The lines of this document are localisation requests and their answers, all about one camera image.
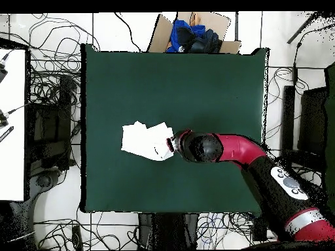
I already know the white towel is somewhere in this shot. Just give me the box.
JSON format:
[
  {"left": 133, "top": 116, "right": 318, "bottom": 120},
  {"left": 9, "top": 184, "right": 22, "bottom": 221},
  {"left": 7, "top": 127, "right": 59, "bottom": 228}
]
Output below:
[{"left": 120, "top": 120, "right": 175, "bottom": 162}]

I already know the dark green table cloth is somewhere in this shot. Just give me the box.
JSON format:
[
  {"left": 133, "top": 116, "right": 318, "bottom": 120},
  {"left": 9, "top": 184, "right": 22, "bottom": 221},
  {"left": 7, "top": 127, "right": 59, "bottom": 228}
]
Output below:
[{"left": 80, "top": 42, "right": 270, "bottom": 218}]

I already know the brown cardboard box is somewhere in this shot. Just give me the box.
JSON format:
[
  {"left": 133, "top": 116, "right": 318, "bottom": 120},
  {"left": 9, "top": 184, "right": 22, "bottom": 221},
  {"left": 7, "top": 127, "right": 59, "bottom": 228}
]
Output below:
[{"left": 146, "top": 11, "right": 242, "bottom": 54}]

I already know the dark navy garment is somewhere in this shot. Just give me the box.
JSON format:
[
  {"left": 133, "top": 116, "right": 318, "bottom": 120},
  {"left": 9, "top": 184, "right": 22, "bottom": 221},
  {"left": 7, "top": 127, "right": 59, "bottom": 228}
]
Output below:
[{"left": 176, "top": 25, "right": 223, "bottom": 54}]

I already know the blue garment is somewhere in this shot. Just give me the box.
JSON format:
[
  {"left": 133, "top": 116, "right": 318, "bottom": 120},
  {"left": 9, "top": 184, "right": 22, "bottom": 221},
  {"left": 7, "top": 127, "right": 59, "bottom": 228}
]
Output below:
[{"left": 166, "top": 19, "right": 207, "bottom": 54}]

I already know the black box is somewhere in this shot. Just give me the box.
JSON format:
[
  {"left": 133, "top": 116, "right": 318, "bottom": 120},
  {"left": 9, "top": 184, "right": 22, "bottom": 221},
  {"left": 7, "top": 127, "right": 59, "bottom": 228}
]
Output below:
[{"left": 252, "top": 215, "right": 268, "bottom": 243}]

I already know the black power strip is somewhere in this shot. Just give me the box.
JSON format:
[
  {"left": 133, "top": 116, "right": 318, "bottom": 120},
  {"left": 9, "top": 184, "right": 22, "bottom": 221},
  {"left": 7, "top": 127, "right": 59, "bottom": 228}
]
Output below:
[{"left": 71, "top": 224, "right": 83, "bottom": 250}]

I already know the white desk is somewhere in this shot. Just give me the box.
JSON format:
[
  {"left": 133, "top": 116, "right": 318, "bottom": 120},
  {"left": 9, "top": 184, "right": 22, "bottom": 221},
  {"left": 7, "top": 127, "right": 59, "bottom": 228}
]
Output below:
[{"left": 0, "top": 48, "right": 27, "bottom": 202}]

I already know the black labelled bar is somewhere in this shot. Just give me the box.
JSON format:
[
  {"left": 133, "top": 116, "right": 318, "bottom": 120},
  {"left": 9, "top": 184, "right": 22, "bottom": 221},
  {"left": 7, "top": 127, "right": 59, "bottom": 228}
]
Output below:
[{"left": 0, "top": 125, "right": 14, "bottom": 143}]

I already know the black device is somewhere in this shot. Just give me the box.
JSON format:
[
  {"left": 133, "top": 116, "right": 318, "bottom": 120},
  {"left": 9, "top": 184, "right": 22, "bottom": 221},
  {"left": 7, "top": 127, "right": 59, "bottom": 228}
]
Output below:
[
  {"left": 0, "top": 103, "right": 32, "bottom": 129},
  {"left": 0, "top": 53, "right": 10, "bottom": 83}
]

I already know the black rod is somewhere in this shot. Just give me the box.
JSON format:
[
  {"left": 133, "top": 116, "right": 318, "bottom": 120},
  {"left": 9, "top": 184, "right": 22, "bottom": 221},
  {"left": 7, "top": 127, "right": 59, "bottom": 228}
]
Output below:
[{"left": 286, "top": 11, "right": 325, "bottom": 44}]

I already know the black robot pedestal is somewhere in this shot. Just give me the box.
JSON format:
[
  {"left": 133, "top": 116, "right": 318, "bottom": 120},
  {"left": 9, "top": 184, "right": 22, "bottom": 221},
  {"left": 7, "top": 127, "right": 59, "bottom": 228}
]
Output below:
[{"left": 137, "top": 212, "right": 200, "bottom": 250}]

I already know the black and blue cable tangle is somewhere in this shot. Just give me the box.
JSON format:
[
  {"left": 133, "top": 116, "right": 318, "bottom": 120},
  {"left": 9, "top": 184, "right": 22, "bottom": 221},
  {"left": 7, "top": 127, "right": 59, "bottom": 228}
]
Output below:
[{"left": 196, "top": 211, "right": 278, "bottom": 250}]

